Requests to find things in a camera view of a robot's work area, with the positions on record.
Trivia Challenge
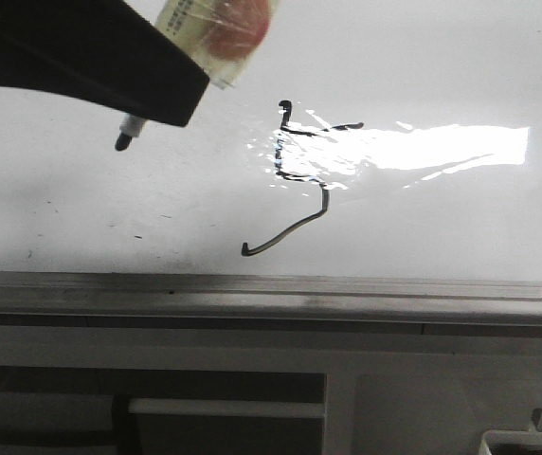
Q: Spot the white bin corner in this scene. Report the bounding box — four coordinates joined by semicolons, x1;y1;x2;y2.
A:
478;430;542;455

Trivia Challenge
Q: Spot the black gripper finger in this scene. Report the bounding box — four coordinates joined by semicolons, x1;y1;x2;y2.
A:
0;1;209;126

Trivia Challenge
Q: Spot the white marker with tape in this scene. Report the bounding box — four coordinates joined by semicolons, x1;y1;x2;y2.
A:
115;1;279;151

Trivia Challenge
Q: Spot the white whiteboard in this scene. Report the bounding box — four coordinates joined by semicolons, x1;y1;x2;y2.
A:
0;1;542;282

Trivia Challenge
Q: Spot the aluminium whiteboard frame rail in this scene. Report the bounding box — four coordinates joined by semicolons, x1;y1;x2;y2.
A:
0;271;542;337

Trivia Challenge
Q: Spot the white shelf bar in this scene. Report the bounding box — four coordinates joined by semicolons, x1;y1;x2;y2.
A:
128;398;326;419

